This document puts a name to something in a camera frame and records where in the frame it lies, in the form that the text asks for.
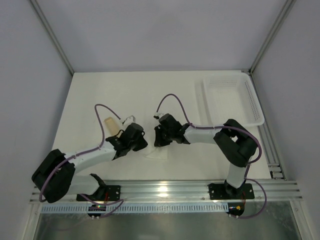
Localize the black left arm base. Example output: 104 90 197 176
85 185 121 202

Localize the aluminium frame post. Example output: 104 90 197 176
248 0 296 76
28 0 75 76

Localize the slotted white cable duct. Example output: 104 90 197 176
41 202 229 214

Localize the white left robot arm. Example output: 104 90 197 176
31 122 148 203

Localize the aluminium front rail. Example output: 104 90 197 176
29 179 303 203

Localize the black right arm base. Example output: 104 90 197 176
208 180 255 200

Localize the white paper napkin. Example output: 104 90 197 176
143 146 168 160

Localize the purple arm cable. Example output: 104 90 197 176
156 93 268 220
39 103 125 226

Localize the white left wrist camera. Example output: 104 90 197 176
121 115 136 125

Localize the beige utensil case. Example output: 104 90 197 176
104 117 122 137

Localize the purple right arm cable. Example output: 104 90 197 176
156 93 268 220

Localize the right aluminium frame post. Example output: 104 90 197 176
248 0 296 76

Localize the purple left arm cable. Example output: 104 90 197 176
39 103 125 226

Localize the left aluminium frame post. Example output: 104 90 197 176
28 0 75 76

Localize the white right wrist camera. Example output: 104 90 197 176
153 112 164 120

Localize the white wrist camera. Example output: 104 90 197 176
153 112 164 120
121 115 136 125

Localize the white perforated plastic basket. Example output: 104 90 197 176
195 71 265 128

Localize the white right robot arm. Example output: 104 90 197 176
153 113 262 198

